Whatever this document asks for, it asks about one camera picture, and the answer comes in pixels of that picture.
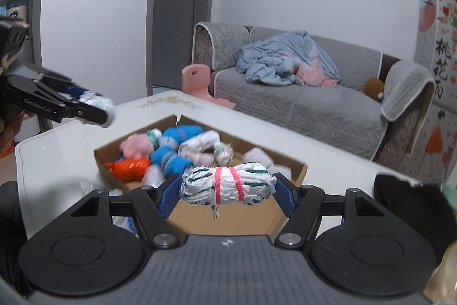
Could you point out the grey quilted sofa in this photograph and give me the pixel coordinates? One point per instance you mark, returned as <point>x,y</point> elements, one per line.
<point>314,112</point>

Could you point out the pile of mixed bundles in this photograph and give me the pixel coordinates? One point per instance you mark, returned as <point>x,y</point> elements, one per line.
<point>167,158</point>

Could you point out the black folded cloth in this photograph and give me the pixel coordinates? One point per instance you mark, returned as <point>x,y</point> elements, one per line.
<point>403,194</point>

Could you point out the white navy cloth bundle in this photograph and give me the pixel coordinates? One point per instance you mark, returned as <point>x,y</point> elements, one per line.
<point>98,103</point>

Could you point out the grey door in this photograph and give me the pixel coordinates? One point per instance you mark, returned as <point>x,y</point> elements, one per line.
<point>178,22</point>

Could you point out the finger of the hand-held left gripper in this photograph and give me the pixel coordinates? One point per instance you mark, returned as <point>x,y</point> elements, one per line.
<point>43,99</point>
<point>53,78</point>

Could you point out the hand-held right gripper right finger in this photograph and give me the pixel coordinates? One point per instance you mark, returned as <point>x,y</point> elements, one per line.
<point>285,198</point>

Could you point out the brown plush toy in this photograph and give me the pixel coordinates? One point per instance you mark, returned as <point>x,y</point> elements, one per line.
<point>373,87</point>

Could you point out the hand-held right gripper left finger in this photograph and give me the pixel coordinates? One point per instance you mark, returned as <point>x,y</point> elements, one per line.
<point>167,198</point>

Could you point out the pink plastic chair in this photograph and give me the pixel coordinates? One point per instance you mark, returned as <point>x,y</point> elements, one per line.
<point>196,80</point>

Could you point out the shallow cardboard box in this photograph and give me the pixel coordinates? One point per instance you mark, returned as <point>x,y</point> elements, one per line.
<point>228,219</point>

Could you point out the grey quilted armrest cover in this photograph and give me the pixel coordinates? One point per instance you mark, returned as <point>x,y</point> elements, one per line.
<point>405,87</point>

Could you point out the flower decal fridge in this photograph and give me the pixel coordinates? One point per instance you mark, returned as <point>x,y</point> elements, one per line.
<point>435,94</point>

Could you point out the person's dark clothing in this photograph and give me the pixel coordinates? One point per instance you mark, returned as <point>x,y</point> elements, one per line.
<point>12,237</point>

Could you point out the light blue blanket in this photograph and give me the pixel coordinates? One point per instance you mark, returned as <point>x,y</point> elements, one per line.
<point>278,55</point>

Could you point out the pink cloth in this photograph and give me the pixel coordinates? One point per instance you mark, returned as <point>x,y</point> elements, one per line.
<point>314,74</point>

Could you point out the white green cloth bundle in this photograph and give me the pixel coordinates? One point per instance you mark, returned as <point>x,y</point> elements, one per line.
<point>228,187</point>

